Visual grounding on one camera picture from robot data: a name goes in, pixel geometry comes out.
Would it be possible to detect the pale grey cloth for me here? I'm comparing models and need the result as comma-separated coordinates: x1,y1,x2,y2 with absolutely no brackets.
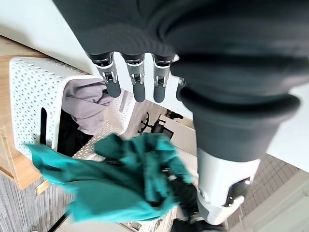
64,79,112,136

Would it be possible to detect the white perforated laundry basket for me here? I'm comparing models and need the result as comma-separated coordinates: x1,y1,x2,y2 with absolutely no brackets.
9,57,136,161

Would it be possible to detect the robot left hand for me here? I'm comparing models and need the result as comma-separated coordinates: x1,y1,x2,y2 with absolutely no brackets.
52,0,309,226

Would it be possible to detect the brass drawer handle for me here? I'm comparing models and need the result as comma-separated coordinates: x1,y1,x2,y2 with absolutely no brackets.
35,181,50,195

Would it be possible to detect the teal green cloth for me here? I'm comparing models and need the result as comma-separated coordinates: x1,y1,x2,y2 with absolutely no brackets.
24,132,194,224

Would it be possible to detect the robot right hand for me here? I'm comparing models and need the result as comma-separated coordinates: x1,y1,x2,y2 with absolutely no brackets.
166,177,224,232

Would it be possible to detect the black cloth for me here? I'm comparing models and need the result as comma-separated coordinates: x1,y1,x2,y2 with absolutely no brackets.
57,108,94,158

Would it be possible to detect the white desk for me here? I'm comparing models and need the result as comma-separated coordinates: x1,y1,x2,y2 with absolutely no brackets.
156,114,197,157

